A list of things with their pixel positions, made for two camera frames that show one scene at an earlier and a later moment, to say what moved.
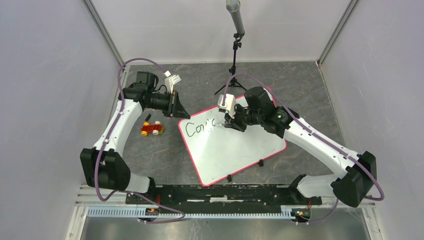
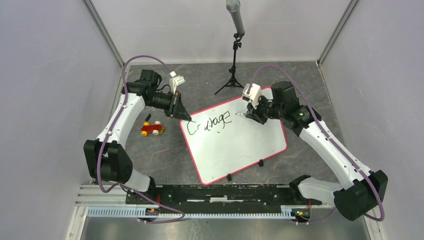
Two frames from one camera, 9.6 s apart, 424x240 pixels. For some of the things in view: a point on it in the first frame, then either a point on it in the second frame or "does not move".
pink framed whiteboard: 219,153 does not move
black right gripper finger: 233,124 to 256,117
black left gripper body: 163,102 does not move
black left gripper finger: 178,110 does not move
